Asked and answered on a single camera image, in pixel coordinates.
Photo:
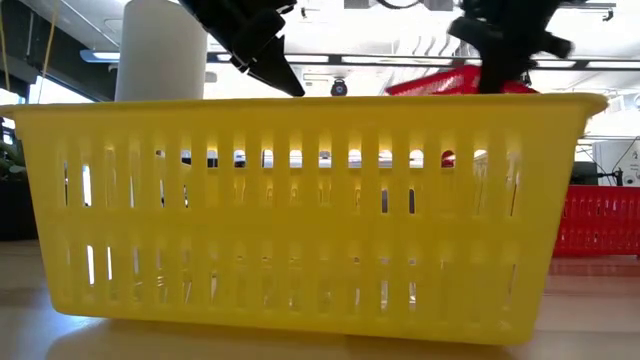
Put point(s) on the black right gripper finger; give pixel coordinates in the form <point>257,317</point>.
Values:
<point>497,77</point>

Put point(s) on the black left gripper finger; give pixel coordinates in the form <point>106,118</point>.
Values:
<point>272,65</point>

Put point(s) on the red plastic basket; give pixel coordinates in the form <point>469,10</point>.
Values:
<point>600,222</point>
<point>440,82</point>

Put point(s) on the yellow plastic basket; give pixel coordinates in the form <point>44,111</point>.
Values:
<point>300,225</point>

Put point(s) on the white shade wooden base lamp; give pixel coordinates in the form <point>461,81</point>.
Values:
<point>157,55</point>

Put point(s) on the black computer monitor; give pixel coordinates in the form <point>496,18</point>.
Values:
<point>584,174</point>

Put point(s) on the rectangular ceiling light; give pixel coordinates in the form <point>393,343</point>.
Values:
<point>100,56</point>

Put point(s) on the green plant in black pot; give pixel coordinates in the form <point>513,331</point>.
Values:
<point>15,210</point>

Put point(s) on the black overhead rail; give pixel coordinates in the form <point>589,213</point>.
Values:
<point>334,59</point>

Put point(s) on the black round overhead camera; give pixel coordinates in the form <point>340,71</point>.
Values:
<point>339,88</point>

